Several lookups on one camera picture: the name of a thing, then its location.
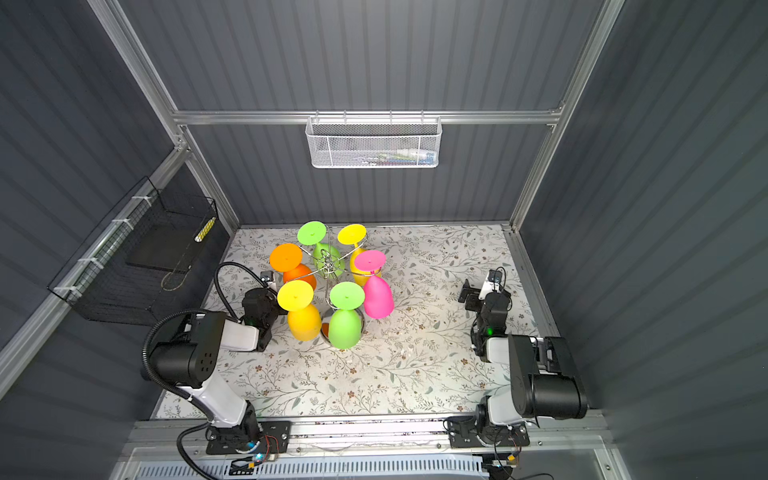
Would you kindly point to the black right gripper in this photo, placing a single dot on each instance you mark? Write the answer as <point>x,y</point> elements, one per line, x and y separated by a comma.
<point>473,294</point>

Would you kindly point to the white wire mesh basket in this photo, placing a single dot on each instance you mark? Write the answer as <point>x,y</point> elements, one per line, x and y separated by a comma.
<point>372,143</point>

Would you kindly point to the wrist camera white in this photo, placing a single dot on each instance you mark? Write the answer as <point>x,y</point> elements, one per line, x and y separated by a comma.
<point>268,278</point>
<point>493,283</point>

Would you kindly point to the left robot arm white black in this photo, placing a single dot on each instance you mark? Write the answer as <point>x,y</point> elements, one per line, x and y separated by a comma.
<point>180,355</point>

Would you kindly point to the green wine glass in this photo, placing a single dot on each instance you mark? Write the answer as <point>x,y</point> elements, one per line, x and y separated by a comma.
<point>345,325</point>
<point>318,240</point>

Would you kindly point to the yellow marker in basket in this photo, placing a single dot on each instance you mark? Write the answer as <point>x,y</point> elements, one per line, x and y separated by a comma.
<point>205,229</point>

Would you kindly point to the front yellow wine glass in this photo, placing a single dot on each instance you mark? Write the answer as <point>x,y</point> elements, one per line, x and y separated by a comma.
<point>303,318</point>

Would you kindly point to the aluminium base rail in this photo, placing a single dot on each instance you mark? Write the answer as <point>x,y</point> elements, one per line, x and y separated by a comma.
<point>376,435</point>

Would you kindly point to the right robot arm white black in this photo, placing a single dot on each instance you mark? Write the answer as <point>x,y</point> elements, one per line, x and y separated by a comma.
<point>543,378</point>

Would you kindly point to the white vented cable duct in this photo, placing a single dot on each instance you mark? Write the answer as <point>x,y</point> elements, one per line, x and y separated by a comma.
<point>443,466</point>

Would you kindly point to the chrome wine glass rack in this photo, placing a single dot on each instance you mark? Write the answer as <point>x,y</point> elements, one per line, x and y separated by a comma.
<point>329,284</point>

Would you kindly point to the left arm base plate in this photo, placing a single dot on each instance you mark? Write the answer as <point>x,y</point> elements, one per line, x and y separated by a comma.
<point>268,437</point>

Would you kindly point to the back yellow wine glass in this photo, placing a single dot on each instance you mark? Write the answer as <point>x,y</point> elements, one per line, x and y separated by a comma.
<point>353,236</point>

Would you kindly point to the pink wine glass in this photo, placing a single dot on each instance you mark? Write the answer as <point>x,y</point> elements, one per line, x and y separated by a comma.
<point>379,302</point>

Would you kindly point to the orange wine glass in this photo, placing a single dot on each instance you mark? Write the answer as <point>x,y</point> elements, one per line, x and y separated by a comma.
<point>287,259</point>

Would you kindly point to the yellow wine glass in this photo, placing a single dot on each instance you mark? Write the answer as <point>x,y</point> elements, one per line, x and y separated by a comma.
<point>353,236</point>
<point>303,318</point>

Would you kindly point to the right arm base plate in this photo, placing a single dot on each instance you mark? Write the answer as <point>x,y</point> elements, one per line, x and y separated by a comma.
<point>465,433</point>

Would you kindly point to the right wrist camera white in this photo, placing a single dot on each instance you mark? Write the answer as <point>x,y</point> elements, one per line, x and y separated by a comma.
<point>493,283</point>

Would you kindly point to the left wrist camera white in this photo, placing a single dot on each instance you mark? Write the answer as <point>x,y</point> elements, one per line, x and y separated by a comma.
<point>268,278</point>

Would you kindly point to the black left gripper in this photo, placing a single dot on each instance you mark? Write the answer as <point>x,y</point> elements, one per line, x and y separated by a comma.
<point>271,288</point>

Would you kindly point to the black wire basket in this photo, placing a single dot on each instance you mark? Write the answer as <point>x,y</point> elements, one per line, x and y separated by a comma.
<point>145,264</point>

